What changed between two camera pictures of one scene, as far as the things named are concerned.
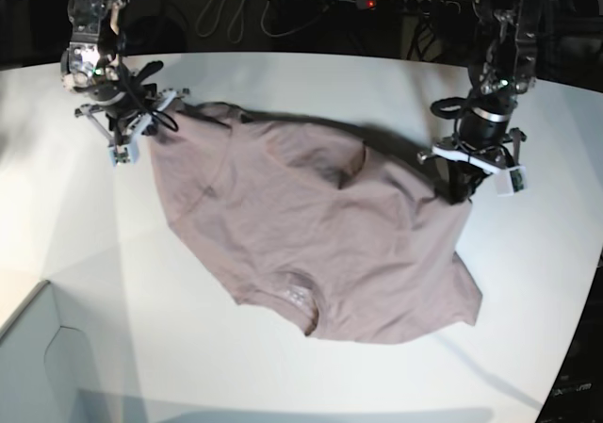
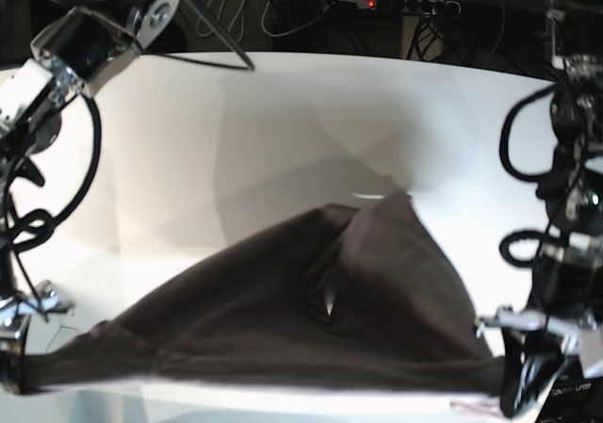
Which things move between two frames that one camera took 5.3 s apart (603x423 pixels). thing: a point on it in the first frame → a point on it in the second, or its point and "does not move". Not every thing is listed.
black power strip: x=407 y=5 does not move
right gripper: x=457 y=167 → x=535 y=348
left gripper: x=124 y=122 → x=40 y=300
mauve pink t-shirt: x=360 y=230 → x=349 y=297
